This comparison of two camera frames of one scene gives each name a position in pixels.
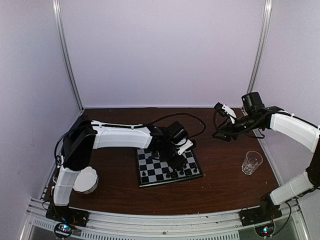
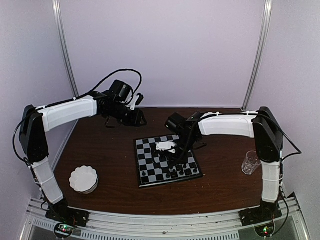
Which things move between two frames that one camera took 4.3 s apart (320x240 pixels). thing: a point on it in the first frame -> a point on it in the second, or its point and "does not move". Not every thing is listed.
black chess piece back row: x=188 y=172 does not move
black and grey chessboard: x=153 y=172 does not move
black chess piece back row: x=174 y=174 does not move
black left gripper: x=175 y=164 -> x=136 y=120
